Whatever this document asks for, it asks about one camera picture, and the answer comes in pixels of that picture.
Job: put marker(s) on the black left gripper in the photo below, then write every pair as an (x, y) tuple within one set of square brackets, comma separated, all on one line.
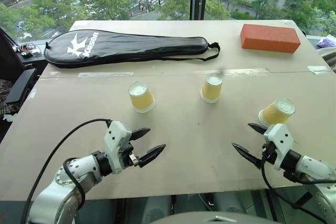
[(128, 155)]

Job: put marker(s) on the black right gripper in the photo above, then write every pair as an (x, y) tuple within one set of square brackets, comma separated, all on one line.
[(270, 153)]

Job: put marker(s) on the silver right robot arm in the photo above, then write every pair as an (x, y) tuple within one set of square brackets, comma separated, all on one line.
[(315, 171)]

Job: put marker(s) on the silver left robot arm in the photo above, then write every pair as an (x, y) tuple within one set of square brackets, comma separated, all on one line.
[(78, 171)]

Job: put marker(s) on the yellow paper cup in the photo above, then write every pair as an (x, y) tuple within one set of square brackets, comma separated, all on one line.
[(141, 100), (275, 113), (211, 90)]

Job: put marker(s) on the clear tape strip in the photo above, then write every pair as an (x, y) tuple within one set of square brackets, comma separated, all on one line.
[(246, 70)]

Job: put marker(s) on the grey tape strip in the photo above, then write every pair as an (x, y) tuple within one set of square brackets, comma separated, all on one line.
[(105, 74)]

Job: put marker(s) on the grey rounded dome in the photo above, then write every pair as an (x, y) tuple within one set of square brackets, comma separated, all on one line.
[(215, 218)]

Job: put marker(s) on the white tape strip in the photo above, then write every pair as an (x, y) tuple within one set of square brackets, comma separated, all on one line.
[(319, 69)]

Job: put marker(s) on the black Kason racket bag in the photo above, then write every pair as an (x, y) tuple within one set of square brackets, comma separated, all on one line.
[(118, 48)]

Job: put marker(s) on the orange brick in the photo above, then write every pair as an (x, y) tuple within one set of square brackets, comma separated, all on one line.
[(270, 39)]

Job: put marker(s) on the purple crumpled bag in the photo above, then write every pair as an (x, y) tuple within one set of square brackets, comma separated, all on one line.
[(326, 43)]

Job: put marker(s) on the black office chair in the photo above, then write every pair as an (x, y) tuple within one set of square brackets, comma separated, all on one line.
[(19, 87)]

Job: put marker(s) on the plaid cloth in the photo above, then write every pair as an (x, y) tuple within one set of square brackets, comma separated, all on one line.
[(5, 95)]

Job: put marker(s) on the small clutter on windowsill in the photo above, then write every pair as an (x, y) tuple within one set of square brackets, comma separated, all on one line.
[(27, 51)]

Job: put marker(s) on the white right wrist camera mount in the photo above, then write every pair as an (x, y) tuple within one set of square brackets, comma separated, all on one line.
[(282, 142)]

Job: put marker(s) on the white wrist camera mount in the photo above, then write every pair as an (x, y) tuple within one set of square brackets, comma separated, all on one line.
[(282, 142), (115, 140)]

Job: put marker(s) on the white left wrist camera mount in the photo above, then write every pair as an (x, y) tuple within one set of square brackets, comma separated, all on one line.
[(115, 140)]

